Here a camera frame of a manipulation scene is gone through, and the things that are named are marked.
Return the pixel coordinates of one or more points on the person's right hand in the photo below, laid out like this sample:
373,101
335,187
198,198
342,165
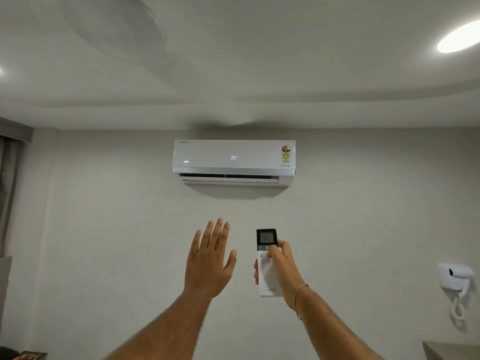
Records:
287,271

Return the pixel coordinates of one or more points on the person's left hand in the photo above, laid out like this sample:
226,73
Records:
204,268

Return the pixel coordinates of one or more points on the person's left little finger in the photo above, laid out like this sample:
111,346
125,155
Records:
195,243

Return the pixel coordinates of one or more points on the person's left middle finger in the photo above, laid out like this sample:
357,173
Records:
217,236

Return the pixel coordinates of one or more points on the person's left thumb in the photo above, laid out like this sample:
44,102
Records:
231,260

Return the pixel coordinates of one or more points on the person's right thumb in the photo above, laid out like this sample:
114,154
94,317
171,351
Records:
276,248

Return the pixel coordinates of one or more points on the white and black remote control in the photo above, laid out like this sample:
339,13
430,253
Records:
267,281

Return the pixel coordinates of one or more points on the person's right forearm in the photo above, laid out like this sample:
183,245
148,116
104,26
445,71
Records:
333,328

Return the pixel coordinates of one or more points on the person's left forearm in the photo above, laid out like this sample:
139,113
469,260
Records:
165,328

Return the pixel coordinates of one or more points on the grey brown curtain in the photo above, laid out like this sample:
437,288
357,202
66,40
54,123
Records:
7,194

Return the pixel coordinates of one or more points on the dark patterned box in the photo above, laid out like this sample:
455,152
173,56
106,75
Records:
33,356

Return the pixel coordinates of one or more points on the grey furniture top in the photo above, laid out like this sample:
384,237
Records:
452,351

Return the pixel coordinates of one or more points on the brown curtain pelmet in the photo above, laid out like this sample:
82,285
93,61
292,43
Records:
17,130

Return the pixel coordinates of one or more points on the round ceiling light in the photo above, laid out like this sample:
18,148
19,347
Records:
459,36

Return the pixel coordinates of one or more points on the white wall air conditioner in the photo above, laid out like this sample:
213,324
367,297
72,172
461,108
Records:
232,161

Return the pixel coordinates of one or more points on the white wall hair dryer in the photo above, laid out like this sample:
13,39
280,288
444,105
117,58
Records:
455,275

